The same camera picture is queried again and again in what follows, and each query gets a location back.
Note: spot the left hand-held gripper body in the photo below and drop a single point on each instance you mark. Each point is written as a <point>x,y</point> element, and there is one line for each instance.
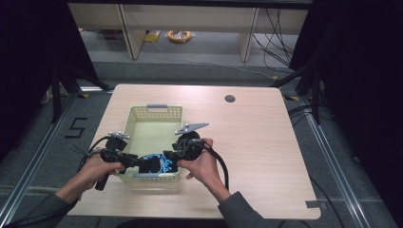
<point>115,155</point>

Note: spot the person's right hand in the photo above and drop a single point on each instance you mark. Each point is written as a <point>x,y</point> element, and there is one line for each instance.
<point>204,167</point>

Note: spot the person's left hand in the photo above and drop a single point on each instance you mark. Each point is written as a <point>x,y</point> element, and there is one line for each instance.
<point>93,172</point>

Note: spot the black metal stand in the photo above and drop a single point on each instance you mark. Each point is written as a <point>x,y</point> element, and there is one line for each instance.
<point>315,95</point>
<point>57,95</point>

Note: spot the dark curtain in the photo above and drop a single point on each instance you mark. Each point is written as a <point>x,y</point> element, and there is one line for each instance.
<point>364,79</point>
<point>28,63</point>

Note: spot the yellow packet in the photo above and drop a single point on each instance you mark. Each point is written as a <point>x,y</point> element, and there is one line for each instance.
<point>152,36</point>

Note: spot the blue and black glove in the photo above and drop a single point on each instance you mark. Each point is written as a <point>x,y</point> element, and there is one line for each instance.
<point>165,166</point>

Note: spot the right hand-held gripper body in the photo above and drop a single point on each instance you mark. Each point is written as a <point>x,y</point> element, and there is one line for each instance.
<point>190,147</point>

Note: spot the cream plastic basket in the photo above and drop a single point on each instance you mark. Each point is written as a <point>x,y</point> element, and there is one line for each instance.
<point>149,139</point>

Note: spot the aluminium floor rail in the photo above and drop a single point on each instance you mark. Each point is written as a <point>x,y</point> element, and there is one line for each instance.
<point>34,158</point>
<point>335,171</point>

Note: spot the grey tape piece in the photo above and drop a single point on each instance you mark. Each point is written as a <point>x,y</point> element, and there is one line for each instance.
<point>313,204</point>

